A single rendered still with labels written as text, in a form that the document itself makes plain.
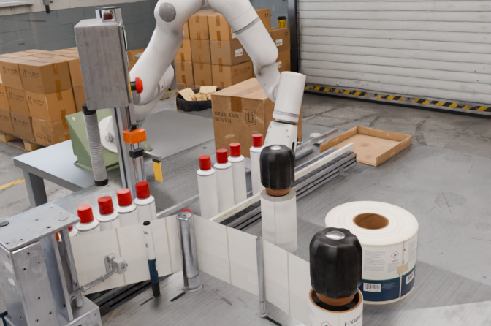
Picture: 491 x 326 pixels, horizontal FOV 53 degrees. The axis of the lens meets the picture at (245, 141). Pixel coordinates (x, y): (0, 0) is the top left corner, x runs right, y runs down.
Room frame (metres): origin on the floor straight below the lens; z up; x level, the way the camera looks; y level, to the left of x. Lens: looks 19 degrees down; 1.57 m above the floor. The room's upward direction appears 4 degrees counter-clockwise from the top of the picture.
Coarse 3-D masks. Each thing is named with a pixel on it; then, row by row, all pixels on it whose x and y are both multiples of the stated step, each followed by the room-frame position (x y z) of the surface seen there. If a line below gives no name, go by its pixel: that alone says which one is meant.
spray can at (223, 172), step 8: (216, 152) 1.31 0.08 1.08; (224, 152) 1.30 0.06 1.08; (216, 160) 1.31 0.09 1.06; (224, 160) 1.30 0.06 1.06; (216, 168) 1.30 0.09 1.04; (224, 168) 1.29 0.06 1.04; (216, 176) 1.30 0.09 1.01; (224, 176) 1.29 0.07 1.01; (216, 184) 1.30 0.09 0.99; (224, 184) 1.29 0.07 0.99; (232, 184) 1.31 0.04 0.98; (224, 192) 1.29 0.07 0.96; (232, 192) 1.31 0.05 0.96; (224, 200) 1.29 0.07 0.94; (232, 200) 1.30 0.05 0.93; (224, 208) 1.29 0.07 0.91; (232, 216) 1.30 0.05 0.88
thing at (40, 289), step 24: (48, 240) 0.81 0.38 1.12; (0, 264) 0.78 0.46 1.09; (24, 264) 0.75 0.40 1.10; (48, 264) 0.82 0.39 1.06; (72, 264) 0.84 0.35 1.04; (24, 288) 0.74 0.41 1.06; (48, 288) 0.77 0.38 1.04; (72, 288) 0.83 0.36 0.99; (24, 312) 0.74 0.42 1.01; (48, 312) 0.77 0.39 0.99; (72, 312) 0.82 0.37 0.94; (96, 312) 0.83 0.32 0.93
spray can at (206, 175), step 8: (200, 160) 1.26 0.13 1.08; (208, 160) 1.26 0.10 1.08; (200, 168) 1.27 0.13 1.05; (208, 168) 1.26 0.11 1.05; (200, 176) 1.26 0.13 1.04; (208, 176) 1.25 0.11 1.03; (200, 184) 1.26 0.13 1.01; (208, 184) 1.25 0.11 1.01; (200, 192) 1.26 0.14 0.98; (208, 192) 1.25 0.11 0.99; (216, 192) 1.27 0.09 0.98; (200, 200) 1.26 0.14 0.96; (208, 200) 1.25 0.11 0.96; (216, 200) 1.27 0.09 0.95; (200, 208) 1.27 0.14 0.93; (208, 208) 1.25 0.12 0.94; (216, 208) 1.26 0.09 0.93; (208, 216) 1.25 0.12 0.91
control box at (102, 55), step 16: (80, 32) 1.09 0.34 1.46; (96, 32) 1.10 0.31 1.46; (112, 32) 1.10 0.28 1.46; (80, 48) 1.09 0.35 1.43; (96, 48) 1.09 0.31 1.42; (112, 48) 1.10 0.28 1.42; (80, 64) 1.09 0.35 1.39; (96, 64) 1.09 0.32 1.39; (112, 64) 1.10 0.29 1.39; (96, 80) 1.09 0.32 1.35; (112, 80) 1.10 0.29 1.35; (128, 80) 1.11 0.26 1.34; (96, 96) 1.09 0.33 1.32; (112, 96) 1.10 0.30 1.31; (128, 96) 1.11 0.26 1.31
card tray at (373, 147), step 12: (348, 132) 2.05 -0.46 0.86; (360, 132) 2.10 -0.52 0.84; (372, 132) 2.06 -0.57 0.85; (384, 132) 2.02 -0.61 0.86; (396, 132) 1.99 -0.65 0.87; (324, 144) 1.92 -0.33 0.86; (336, 144) 1.99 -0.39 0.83; (360, 144) 1.97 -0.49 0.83; (372, 144) 1.96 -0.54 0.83; (384, 144) 1.95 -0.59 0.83; (396, 144) 1.94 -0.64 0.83; (408, 144) 1.92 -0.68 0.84; (360, 156) 1.83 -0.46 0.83; (372, 156) 1.82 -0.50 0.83; (384, 156) 1.77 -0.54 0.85
